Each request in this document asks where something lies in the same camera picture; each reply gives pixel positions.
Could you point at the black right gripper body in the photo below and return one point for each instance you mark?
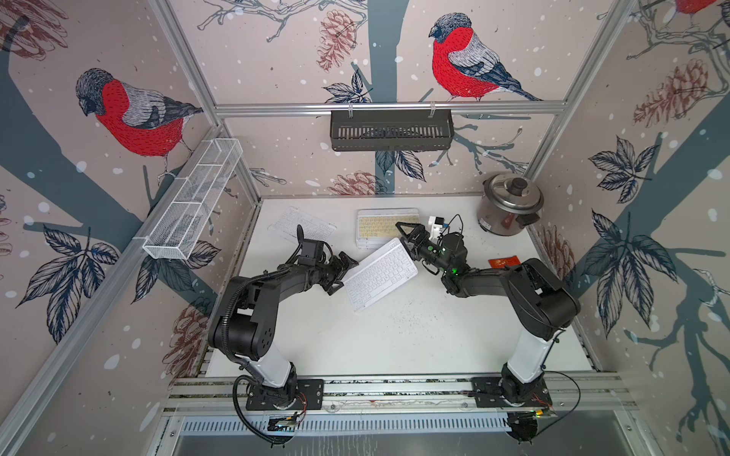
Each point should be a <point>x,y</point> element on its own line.
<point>432,254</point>

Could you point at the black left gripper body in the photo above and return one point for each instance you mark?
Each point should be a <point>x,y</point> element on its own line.
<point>330,273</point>

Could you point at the white keyboard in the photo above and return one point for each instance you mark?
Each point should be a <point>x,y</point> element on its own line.
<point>378,275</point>
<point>288,222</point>

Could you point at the green keyboard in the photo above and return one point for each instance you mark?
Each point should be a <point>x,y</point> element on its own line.
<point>372,245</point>

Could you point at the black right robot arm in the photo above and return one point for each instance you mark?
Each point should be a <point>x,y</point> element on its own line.
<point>541,301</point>

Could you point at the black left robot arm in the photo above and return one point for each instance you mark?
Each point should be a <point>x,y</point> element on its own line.
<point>242,325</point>

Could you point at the red small packet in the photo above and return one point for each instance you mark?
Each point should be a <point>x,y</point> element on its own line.
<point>503,263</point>

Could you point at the steel rice cooker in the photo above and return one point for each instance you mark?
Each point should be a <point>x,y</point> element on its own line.
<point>509,204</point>

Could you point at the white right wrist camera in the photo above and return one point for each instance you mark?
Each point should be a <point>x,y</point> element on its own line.
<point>436,226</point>

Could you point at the black hanging wire basket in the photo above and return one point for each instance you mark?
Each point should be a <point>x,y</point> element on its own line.
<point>391,130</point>

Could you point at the white wire mesh basket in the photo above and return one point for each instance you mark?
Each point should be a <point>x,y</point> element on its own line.
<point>181,226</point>

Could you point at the aluminium frame rail base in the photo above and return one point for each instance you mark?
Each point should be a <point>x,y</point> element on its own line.
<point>360,394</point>

